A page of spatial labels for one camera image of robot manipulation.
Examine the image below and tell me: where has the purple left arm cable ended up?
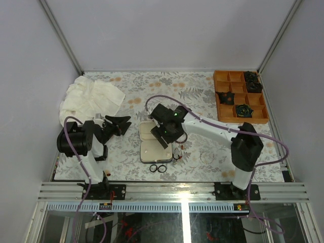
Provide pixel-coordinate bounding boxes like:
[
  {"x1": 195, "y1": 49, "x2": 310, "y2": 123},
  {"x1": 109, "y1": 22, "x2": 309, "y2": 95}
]
[{"x1": 63, "y1": 116, "x2": 108, "y2": 243}]

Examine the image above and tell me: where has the dark flower with blue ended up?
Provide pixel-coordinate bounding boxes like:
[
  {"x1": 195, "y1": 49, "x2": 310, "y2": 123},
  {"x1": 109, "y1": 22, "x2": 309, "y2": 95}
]
[{"x1": 235, "y1": 104, "x2": 254, "y2": 118}]

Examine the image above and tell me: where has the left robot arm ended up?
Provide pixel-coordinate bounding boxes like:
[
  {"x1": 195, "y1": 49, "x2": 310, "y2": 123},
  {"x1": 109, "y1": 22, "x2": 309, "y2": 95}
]
[{"x1": 57, "y1": 114, "x2": 132, "y2": 200}]

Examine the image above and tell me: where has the wooden compartment tray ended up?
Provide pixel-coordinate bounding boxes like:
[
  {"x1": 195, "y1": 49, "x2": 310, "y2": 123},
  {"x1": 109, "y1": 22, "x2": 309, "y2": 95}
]
[{"x1": 213, "y1": 70, "x2": 269, "y2": 124}]

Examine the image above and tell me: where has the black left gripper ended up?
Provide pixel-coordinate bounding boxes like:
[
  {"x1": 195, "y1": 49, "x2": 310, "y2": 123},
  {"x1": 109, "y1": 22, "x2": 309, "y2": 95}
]
[{"x1": 101, "y1": 115, "x2": 132, "y2": 145}]

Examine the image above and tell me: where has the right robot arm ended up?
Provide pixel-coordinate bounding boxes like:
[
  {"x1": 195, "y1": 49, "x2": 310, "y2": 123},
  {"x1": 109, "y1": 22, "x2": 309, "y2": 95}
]
[{"x1": 149, "y1": 104, "x2": 263, "y2": 200}]

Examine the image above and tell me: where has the aluminium mounting rail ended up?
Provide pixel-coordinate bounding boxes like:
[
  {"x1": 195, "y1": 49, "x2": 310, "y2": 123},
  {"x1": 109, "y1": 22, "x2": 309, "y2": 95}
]
[{"x1": 37, "y1": 182, "x2": 309, "y2": 213}]

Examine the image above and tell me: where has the white crumpled cloth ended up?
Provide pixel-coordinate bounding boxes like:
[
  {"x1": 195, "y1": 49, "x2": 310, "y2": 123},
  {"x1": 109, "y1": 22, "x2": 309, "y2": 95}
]
[{"x1": 59, "y1": 76, "x2": 126, "y2": 125}]

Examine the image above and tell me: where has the silver hoop bangle right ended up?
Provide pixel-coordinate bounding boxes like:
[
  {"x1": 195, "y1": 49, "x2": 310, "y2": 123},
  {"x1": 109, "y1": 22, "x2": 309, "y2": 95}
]
[{"x1": 199, "y1": 151, "x2": 215, "y2": 165}]

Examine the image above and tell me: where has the dark fabric flower in tray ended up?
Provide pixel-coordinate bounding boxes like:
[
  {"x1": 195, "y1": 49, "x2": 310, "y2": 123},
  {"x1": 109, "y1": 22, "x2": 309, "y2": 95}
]
[{"x1": 244, "y1": 71, "x2": 263, "y2": 93}]

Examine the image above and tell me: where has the cream navy jewelry box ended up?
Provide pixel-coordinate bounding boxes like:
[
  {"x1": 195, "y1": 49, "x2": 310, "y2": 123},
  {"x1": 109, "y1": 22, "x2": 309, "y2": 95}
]
[{"x1": 139, "y1": 120, "x2": 173, "y2": 164}]

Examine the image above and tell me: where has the floral patterned tablecloth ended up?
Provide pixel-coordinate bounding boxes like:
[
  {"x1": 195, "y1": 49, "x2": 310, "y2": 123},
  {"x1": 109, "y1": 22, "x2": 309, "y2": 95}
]
[{"x1": 53, "y1": 70, "x2": 287, "y2": 183}]

